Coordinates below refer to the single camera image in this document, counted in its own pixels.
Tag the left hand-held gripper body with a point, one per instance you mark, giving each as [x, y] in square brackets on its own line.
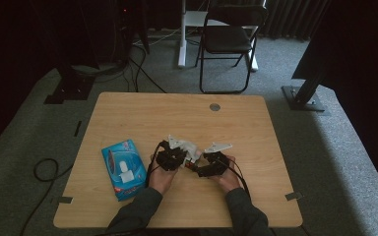
[170, 157]

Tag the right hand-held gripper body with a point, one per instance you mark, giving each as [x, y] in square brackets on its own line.
[218, 162]

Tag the white tissue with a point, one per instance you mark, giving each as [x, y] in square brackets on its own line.
[126, 175]
[192, 149]

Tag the blue tissue pack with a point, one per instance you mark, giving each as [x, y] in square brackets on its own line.
[111, 164]

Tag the person's right hand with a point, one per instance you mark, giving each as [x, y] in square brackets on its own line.
[228, 180]

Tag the person's left hand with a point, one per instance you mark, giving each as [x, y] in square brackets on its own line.
[160, 180]

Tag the grey round table grommet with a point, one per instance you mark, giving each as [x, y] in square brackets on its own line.
[214, 107]

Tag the grey tape piece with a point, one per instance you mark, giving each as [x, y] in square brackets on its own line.
[293, 196]
[65, 200]

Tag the black tape strip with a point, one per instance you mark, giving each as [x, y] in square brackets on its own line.
[77, 128]

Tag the black stand with grey base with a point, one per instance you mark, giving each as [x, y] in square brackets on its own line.
[303, 98]

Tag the black stand with square base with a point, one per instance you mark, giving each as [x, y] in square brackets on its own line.
[70, 88]

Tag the black folding chair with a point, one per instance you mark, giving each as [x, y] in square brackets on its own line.
[224, 37]

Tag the dark curtain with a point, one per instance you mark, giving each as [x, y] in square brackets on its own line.
[288, 19]

